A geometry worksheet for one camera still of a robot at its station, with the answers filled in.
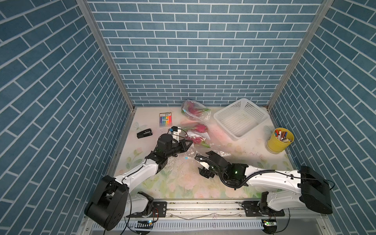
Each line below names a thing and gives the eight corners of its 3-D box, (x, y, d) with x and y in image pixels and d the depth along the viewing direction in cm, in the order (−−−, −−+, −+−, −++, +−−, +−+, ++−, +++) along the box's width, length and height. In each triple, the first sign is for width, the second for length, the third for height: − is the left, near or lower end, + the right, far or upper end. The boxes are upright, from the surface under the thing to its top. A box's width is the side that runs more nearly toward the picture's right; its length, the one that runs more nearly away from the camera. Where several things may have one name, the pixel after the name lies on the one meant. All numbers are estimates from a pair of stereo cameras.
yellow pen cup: (267, 154, 97) (277, 143, 85) (262, 139, 104) (270, 127, 92) (285, 154, 97) (297, 143, 85) (278, 139, 104) (289, 127, 93)
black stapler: (137, 138, 103) (136, 137, 102) (137, 134, 106) (136, 132, 104) (152, 134, 106) (151, 132, 104) (151, 130, 108) (150, 128, 106)
